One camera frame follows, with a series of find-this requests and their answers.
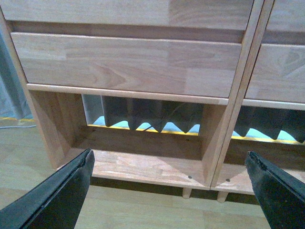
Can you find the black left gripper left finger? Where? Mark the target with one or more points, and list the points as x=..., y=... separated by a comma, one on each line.
x=56, y=202

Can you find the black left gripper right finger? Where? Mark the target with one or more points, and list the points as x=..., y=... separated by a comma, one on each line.
x=280, y=195

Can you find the right wooden shelf cabinet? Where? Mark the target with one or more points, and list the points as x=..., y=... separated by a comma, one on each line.
x=230, y=174

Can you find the wooden shelf cabinet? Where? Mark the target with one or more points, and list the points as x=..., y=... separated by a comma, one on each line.
x=186, y=160
x=230, y=174

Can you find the left wooden shelf cabinet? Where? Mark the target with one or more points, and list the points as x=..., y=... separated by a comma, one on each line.
x=186, y=160

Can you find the lower right wooden drawer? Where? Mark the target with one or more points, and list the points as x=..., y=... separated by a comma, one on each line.
x=278, y=74

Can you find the grey curtain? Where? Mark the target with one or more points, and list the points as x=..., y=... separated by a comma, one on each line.
x=154, y=115

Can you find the upper right wooden drawer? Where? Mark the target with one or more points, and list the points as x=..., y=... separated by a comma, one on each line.
x=287, y=15

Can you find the upper left wooden drawer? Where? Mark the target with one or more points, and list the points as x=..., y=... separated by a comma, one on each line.
x=208, y=14

